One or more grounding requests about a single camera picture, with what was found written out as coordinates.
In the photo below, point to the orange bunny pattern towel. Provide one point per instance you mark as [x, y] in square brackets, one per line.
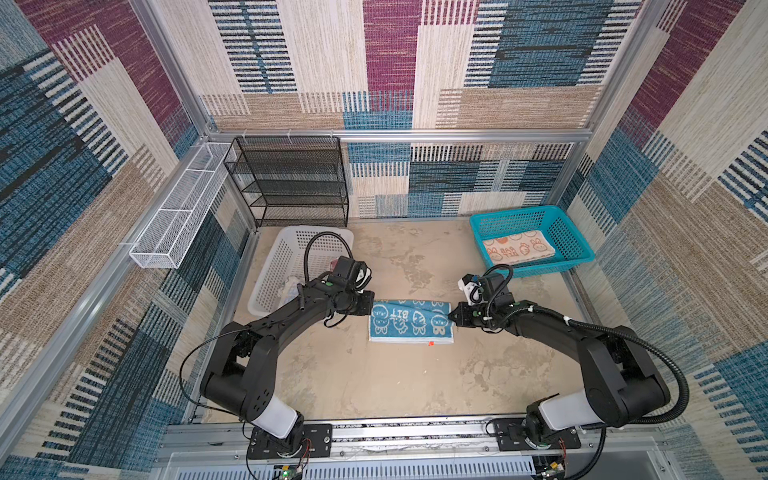
[518, 248]

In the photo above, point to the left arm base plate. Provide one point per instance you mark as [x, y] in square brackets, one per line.
[311, 440]

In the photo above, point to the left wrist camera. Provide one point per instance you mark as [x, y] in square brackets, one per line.
[350, 273]

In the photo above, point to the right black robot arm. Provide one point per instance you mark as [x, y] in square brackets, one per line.
[626, 380]

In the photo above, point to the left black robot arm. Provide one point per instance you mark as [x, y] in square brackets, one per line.
[240, 375]

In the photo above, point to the teal plastic basket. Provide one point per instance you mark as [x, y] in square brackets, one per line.
[572, 249]

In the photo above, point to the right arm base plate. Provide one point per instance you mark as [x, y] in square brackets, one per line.
[528, 434]

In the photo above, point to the white plastic laundry basket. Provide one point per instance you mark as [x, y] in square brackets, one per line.
[286, 258]

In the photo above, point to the black wire shelf rack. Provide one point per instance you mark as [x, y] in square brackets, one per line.
[290, 180]

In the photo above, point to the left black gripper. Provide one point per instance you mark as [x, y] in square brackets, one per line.
[365, 304]

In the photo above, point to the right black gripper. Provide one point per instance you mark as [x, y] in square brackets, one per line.
[463, 319]

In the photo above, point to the blue bunny pattern towel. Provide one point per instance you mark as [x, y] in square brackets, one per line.
[411, 322]

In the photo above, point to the white wire mesh tray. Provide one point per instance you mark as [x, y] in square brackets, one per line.
[167, 238]

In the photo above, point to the aluminium mounting rail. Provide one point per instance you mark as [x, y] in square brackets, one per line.
[432, 447]

